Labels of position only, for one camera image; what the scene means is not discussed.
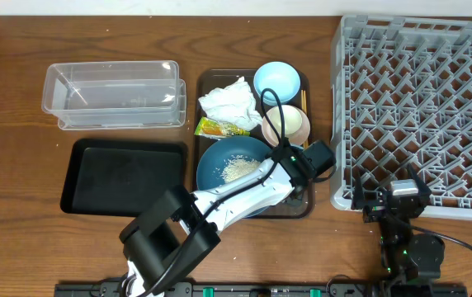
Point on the wooden chopstick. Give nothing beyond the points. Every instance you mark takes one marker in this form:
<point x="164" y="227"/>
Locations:
<point x="304" y="109"/>

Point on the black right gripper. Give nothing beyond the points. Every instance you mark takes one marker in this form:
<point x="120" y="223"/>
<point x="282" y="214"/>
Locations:
<point x="384" y="207"/>

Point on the grey dishwasher rack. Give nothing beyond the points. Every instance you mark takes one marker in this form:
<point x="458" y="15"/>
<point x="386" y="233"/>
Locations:
<point x="402" y="96"/>

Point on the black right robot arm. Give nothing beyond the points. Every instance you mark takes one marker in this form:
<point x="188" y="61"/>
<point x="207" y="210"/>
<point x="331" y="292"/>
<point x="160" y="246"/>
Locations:
<point x="413" y="259"/>

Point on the yellow snack wrapper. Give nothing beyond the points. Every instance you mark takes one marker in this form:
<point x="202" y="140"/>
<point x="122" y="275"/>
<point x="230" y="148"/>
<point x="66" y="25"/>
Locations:
<point x="213" y="129"/>

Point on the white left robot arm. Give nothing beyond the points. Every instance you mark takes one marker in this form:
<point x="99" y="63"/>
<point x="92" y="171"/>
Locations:
<point x="168" y="240"/>

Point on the dark blue plate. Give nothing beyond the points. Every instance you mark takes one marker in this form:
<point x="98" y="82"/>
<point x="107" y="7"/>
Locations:
<point x="214" y="159"/>

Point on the light blue bowl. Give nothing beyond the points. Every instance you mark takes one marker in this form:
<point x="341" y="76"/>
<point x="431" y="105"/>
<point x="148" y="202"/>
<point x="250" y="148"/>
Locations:
<point x="281" y="77"/>

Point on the pile of rice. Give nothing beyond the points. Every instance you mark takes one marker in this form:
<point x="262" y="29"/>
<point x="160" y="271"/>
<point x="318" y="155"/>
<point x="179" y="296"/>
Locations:
<point x="238" y="167"/>

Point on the crumpled white napkin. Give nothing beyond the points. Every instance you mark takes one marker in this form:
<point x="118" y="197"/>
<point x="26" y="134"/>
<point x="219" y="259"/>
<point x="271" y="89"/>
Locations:
<point x="234" y="104"/>

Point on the black waste tray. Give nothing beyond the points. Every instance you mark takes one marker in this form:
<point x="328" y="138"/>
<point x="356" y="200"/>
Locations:
<point x="120" y="177"/>

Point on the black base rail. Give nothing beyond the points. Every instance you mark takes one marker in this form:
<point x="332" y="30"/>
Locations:
<point x="187" y="289"/>

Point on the clear plastic bin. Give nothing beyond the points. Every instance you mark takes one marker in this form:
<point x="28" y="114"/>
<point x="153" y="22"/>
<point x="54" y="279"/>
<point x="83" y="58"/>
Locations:
<point x="115" y="95"/>

